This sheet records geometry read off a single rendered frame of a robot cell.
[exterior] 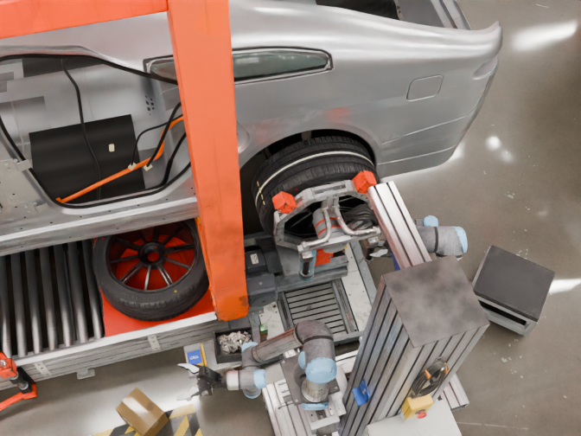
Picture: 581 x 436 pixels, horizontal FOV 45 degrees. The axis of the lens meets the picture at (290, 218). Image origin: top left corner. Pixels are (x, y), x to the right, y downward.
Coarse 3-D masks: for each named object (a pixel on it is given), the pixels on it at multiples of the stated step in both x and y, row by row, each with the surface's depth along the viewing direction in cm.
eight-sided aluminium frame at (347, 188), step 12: (348, 180) 342; (312, 192) 338; (336, 192) 338; (348, 192) 340; (300, 204) 339; (276, 216) 348; (288, 216) 345; (276, 228) 354; (360, 228) 376; (276, 240) 363; (288, 240) 369; (300, 240) 379
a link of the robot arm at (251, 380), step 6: (240, 372) 278; (246, 372) 278; (252, 372) 278; (258, 372) 278; (264, 372) 278; (240, 378) 276; (246, 378) 276; (252, 378) 276; (258, 378) 276; (264, 378) 277; (240, 384) 276; (246, 384) 276; (252, 384) 276; (258, 384) 276; (264, 384) 277; (252, 390) 280
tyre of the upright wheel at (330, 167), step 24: (312, 144) 345; (336, 144) 347; (360, 144) 359; (264, 168) 353; (288, 168) 343; (312, 168) 339; (336, 168) 339; (360, 168) 345; (264, 192) 352; (288, 192) 342; (264, 216) 355
